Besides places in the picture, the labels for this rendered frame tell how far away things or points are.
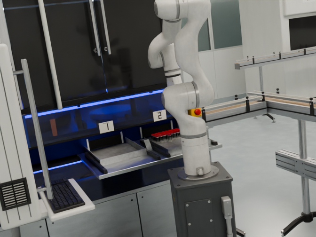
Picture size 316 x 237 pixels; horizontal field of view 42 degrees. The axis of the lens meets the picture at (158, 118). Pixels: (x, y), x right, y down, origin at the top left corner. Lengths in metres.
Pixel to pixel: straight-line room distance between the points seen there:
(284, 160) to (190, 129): 1.41
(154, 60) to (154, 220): 1.10
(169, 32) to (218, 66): 6.16
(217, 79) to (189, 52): 6.37
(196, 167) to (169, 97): 0.34
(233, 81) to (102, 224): 6.10
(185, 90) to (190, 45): 0.20
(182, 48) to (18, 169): 0.83
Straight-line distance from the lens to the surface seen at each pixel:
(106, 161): 2.15
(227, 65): 8.18
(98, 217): 2.52
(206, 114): 2.77
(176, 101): 1.74
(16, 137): 1.74
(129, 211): 2.57
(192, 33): 1.69
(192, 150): 1.81
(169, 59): 2.06
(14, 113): 1.73
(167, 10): 1.65
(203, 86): 1.76
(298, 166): 2.98
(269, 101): 3.03
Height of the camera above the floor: 1.51
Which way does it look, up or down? 12 degrees down
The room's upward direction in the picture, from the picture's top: 8 degrees counter-clockwise
